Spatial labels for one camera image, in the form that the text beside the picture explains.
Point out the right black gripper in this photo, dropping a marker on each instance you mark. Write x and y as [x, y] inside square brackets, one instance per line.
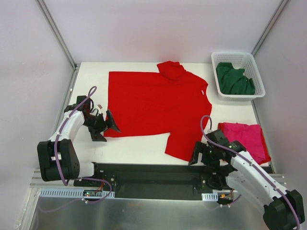
[204, 154]

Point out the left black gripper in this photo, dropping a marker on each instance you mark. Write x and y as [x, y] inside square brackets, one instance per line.
[100, 127]

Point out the red t shirt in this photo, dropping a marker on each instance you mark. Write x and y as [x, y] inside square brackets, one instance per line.
[172, 100]
[267, 155]

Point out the white plastic basket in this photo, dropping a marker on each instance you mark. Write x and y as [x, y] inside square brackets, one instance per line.
[239, 60]

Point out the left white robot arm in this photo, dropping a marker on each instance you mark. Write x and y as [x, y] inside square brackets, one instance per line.
[57, 157]

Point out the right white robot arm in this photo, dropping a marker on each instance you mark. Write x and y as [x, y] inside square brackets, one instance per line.
[234, 167]

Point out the folded red t shirt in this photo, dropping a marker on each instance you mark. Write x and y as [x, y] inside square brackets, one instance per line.
[267, 155]

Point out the green t shirt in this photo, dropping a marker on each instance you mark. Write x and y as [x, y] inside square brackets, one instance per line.
[234, 81]

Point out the right white cable duct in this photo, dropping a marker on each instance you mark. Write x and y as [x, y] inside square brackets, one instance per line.
[210, 197]

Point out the white cable duct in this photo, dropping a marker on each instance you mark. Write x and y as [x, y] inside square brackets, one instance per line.
[75, 193]
[210, 197]

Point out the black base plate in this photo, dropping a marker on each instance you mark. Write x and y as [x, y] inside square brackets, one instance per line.
[163, 182]

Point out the left white cable duct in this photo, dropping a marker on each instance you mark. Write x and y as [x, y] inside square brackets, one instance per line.
[75, 193]

